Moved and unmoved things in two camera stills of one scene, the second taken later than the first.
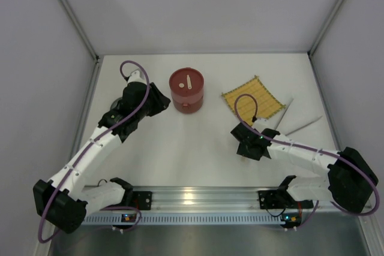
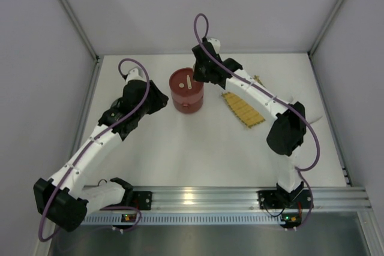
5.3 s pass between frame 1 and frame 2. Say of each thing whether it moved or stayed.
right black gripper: moved
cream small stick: stayed
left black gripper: stayed
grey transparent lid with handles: stayed
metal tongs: moved
